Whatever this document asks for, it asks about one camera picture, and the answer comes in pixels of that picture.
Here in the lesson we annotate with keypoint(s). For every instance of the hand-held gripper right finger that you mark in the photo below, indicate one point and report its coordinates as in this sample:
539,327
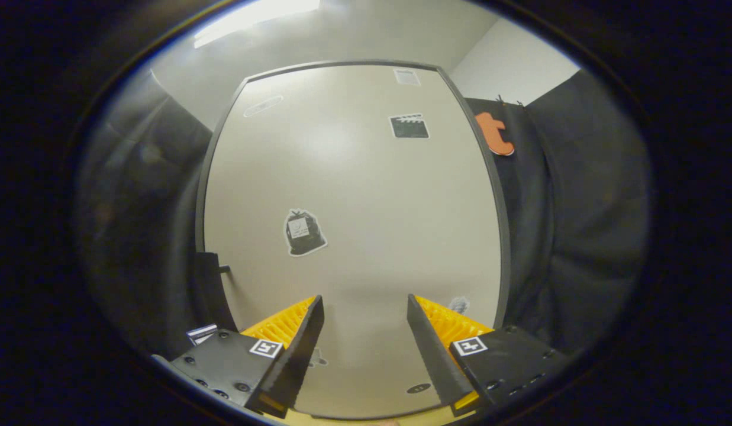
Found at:
434,349

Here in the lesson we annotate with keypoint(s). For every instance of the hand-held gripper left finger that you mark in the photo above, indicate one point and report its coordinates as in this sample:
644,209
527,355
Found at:
300,361

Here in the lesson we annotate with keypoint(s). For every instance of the grey shoe cabinet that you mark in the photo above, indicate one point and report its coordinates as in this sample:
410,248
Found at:
504,236

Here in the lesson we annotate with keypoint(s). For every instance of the white shoe cabinet door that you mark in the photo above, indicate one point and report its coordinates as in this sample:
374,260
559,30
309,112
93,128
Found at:
371,207

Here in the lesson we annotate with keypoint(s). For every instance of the blue spine book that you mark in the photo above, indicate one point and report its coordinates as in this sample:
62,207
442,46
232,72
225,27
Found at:
201,333

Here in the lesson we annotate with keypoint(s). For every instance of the black backdrop cloth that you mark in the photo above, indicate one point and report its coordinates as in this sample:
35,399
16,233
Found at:
590,236

